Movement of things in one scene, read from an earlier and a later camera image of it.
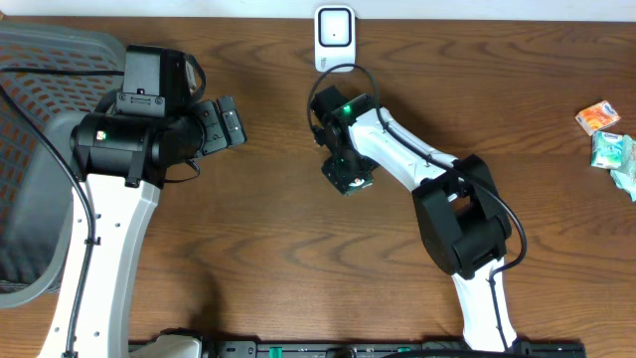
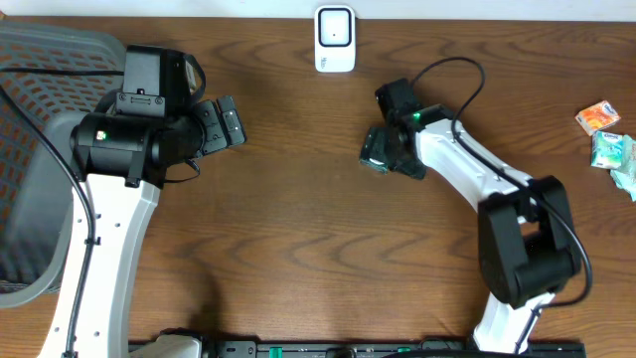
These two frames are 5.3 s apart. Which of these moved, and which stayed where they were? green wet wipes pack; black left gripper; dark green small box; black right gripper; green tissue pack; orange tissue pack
Moved: black right gripper; dark green small box
Stayed: black left gripper; green tissue pack; orange tissue pack; green wet wipes pack
